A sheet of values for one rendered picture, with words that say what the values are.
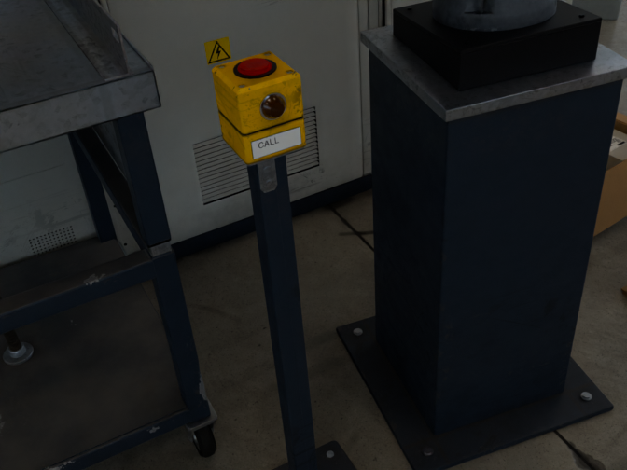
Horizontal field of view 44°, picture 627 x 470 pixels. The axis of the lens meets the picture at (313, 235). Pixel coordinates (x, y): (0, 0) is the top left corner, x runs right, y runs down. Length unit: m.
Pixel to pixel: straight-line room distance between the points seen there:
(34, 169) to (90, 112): 0.80
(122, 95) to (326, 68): 1.00
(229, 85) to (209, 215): 1.19
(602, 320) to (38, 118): 1.34
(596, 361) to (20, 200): 1.34
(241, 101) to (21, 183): 1.07
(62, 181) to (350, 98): 0.76
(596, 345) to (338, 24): 0.97
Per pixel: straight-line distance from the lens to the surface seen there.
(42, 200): 1.91
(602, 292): 2.00
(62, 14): 1.32
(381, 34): 1.37
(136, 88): 1.08
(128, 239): 2.03
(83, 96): 1.07
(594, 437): 1.68
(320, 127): 2.08
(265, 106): 0.88
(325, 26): 1.97
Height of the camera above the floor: 1.28
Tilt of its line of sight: 37 degrees down
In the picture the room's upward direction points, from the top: 5 degrees counter-clockwise
